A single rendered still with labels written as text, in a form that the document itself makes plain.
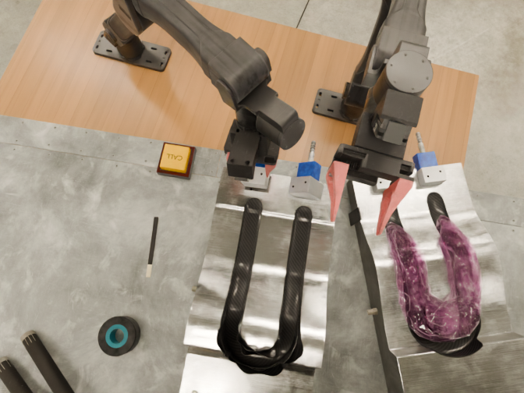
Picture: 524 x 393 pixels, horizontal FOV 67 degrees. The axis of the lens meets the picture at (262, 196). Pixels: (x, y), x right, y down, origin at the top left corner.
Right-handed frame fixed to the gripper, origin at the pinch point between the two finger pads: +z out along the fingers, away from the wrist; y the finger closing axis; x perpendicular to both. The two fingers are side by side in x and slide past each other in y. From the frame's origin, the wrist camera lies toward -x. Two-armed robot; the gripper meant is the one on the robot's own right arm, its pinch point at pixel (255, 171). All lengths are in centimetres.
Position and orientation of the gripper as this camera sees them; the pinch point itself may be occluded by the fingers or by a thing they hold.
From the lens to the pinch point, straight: 81.4
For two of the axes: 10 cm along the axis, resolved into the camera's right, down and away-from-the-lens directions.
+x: 1.9, -8.0, 5.7
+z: 0.2, 5.9, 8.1
